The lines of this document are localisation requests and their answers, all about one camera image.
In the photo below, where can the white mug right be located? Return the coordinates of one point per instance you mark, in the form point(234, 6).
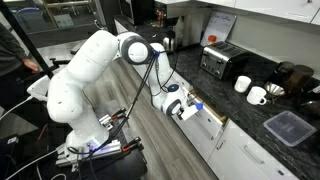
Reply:
point(256, 96)

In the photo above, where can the robot base mount clamps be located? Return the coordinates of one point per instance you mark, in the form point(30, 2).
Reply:
point(111, 126)

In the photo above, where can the white upper cabinets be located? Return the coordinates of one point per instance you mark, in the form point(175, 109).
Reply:
point(307, 11)

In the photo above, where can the clear plastic container lid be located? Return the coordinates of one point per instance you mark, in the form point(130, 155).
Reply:
point(289, 128)

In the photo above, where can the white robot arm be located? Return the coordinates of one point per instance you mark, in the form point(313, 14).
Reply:
point(66, 102)

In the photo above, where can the chrome four slot toaster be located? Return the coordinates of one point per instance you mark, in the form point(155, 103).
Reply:
point(224, 60)

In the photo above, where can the white mug left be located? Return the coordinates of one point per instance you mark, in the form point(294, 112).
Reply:
point(242, 84)

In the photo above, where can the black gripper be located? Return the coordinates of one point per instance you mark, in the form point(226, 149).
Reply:
point(179, 113)

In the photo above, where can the white drawer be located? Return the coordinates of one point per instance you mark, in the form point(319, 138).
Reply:
point(211, 121)

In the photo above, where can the steel funnel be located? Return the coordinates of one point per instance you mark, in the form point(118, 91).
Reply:
point(273, 90)

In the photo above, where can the steel coffee carafe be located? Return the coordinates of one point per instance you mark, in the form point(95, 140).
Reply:
point(169, 44)

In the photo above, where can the white lower cabinet row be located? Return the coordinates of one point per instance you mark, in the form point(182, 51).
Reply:
point(233, 154)

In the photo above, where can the dark glass jar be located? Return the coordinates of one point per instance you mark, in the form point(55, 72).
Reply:
point(297, 78)

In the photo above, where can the white mug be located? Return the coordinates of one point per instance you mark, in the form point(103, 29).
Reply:
point(242, 84)
point(256, 96)

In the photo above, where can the black coffee brewing machine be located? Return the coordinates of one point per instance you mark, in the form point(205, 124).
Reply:
point(185, 19)

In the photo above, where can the handwritten whiteboard sign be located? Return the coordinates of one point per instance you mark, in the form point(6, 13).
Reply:
point(219, 25)

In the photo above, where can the orange lid creamer jar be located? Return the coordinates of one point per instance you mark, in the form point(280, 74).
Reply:
point(211, 39)

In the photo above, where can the person in grey shirt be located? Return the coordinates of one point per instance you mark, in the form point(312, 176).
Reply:
point(15, 66)

